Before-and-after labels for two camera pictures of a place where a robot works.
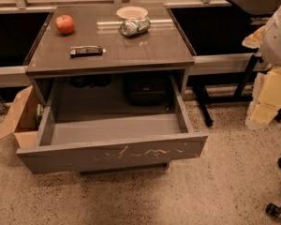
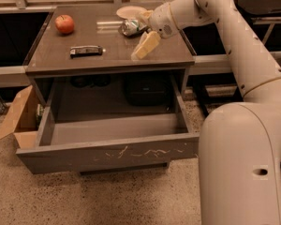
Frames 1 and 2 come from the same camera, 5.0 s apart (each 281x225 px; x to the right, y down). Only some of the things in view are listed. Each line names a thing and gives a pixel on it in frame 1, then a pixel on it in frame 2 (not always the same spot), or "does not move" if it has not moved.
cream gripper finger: x=271 y=94 → x=146 y=45
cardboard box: x=22 y=122 does not move
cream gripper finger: x=254 y=39 → x=146 y=13
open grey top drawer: x=98 y=141 does not move
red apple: x=65 y=23 does not move
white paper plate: x=132 y=12 does not move
